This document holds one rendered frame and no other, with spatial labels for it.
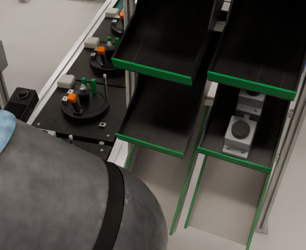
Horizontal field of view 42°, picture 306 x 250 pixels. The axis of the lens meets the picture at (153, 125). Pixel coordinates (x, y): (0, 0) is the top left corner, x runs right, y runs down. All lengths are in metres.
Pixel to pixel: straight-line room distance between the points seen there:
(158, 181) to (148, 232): 0.55
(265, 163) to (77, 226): 0.50
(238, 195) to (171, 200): 0.14
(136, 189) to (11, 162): 0.10
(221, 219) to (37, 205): 0.63
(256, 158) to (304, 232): 0.40
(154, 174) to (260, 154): 0.24
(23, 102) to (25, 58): 0.84
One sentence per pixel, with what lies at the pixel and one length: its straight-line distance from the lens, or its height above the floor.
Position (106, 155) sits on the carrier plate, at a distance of 1.02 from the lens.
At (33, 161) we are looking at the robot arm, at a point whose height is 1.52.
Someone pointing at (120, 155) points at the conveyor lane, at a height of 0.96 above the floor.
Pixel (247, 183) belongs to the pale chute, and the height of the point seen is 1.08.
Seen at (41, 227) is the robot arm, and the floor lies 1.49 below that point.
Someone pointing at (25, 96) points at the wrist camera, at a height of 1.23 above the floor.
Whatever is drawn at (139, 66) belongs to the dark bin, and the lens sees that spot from 0.61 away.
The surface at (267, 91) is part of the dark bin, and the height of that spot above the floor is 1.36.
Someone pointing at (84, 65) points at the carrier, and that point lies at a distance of 1.35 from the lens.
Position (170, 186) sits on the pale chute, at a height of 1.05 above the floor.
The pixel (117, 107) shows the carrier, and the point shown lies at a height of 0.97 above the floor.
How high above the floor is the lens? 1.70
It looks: 42 degrees down
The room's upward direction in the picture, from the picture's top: 2 degrees clockwise
